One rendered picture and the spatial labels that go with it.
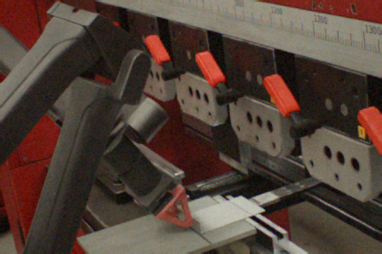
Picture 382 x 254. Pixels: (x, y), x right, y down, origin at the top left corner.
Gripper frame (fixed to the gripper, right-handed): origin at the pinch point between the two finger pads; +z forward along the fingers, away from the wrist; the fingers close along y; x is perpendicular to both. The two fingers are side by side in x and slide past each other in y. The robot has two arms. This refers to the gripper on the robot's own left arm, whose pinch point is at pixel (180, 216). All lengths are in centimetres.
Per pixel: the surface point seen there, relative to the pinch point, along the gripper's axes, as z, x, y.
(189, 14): -25.4, -23.8, -0.4
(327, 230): 150, -56, 144
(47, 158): 9, 7, 85
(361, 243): 152, -59, 124
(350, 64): -24, -22, -43
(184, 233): 1.2, 1.6, -2.6
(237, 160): -2.1, -13.2, -4.4
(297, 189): 12.9, -18.7, -2.3
